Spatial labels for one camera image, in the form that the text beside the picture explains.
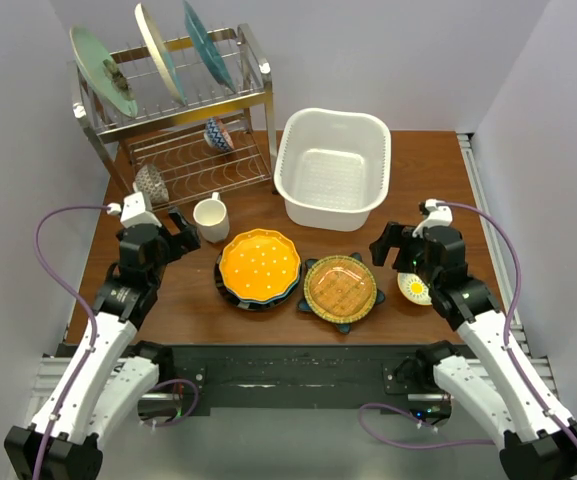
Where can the dark teal star plate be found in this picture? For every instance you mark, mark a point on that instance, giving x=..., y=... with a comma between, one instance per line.
x=343, y=327

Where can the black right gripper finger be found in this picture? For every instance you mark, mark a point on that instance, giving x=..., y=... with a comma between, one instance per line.
x=379, y=250
x=391, y=236

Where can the blue zigzag pattern bowl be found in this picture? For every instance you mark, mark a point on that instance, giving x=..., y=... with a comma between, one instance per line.
x=217, y=136

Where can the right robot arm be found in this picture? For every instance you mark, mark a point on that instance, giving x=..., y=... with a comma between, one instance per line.
x=536, y=436

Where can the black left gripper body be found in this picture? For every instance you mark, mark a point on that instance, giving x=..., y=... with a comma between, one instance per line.
x=161, y=264

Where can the cream teal plate in rack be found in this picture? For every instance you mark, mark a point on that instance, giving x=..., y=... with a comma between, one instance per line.
x=159, y=53

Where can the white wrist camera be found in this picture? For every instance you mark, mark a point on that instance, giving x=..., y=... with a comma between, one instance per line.
x=435, y=213
x=136, y=209

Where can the white plastic bin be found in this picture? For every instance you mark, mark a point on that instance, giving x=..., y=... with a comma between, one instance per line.
x=333, y=168

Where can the blue polka dot plate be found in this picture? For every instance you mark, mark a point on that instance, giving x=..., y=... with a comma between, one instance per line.
x=234, y=299

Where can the aluminium frame rail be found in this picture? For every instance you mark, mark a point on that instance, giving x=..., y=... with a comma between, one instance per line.
x=497, y=248

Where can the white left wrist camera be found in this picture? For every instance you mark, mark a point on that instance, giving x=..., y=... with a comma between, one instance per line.
x=136, y=209

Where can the yellow woven pattern plate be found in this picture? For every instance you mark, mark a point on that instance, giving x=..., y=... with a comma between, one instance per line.
x=339, y=287

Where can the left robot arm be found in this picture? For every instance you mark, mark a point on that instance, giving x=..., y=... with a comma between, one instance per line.
x=66, y=437

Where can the small bowl yellow sun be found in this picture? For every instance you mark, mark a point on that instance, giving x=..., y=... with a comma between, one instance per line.
x=414, y=289

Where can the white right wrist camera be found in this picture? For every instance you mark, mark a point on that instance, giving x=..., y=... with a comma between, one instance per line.
x=435, y=213

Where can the yellow polka dot plate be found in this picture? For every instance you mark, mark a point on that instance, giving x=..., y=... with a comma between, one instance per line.
x=259, y=265

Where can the white ceramic mug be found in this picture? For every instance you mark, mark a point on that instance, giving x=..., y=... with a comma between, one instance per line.
x=211, y=218

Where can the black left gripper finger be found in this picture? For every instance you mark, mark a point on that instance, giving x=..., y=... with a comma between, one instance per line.
x=183, y=226
x=183, y=243

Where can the stainless steel dish rack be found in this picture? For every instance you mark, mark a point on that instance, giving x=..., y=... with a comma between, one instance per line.
x=171, y=136

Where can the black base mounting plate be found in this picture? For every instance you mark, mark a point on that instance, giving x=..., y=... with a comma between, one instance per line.
x=300, y=377

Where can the black striped rim plate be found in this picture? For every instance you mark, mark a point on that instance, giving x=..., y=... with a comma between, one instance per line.
x=250, y=305

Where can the pale green plate in rack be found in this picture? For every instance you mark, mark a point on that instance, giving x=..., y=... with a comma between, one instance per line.
x=102, y=72

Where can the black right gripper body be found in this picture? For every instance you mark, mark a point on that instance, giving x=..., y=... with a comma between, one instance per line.
x=411, y=253

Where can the grey patterned bowl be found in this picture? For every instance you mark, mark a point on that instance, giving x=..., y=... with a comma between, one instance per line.
x=149, y=181

